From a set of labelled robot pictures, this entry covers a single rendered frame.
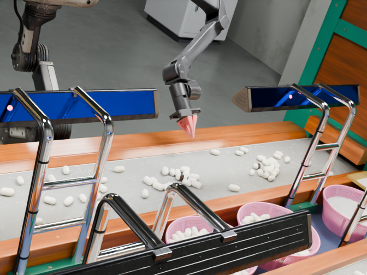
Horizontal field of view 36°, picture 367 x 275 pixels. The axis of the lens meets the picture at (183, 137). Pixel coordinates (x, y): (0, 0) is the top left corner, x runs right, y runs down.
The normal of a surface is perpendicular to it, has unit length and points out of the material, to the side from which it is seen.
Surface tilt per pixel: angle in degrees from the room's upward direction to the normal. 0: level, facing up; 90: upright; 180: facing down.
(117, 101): 58
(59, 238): 0
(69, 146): 0
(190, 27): 90
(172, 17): 90
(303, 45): 90
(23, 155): 0
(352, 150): 90
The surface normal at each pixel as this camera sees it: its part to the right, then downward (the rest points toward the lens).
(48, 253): 0.59, 0.50
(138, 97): 0.65, -0.04
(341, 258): 0.28, -0.86
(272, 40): -0.83, 0.00
